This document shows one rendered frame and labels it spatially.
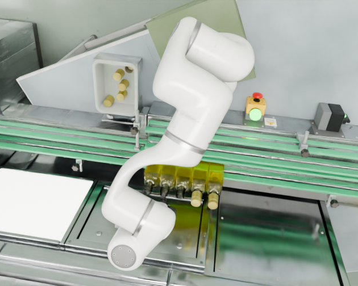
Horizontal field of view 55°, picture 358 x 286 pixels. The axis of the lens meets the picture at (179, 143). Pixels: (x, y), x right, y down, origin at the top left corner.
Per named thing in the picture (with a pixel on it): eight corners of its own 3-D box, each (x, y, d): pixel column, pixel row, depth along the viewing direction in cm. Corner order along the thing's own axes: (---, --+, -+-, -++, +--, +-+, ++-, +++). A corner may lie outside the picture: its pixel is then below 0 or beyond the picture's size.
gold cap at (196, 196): (190, 192, 120) (188, 200, 116) (199, 189, 118) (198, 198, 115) (194, 199, 121) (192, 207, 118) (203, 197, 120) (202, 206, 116)
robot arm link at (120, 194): (205, 146, 69) (158, 235, 72) (148, 116, 69) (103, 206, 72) (206, 153, 61) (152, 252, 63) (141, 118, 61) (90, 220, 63)
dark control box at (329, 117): (313, 119, 138) (317, 130, 131) (319, 101, 134) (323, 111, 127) (334, 121, 137) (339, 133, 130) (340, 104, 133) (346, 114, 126)
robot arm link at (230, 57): (189, 27, 80) (215, -8, 67) (238, 55, 84) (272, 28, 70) (167, 76, 77) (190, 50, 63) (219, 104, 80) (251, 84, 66)
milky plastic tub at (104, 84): (102, 102, 148) (95, 112, 140) (99, 51, 135) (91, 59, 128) (142, 108, 146) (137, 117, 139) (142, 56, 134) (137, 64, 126)
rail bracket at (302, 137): (293, 137, 129) (298, 157, 118) (298, 120, 125) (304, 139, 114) (304, 138, 129) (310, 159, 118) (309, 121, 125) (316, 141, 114)
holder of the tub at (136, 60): (104, 113, 151) (98, 122, 144) (100, 51, 136) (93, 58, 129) (142, 118, 149) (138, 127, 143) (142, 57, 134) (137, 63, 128)
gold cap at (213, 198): (217, 192, 118) (217, 201, 114) (219, 200, 120) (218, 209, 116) (207, 193, 119) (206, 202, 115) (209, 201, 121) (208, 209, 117)
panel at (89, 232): (0, 170, 147) (-56, 230, 119) (-1, 164, 145) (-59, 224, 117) (211, 201, 139) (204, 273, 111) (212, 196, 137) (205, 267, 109)
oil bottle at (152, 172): (154, 154, 143) (142, 188, 125) (154, 143, 140) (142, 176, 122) (167, 156, 142) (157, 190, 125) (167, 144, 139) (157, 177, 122)
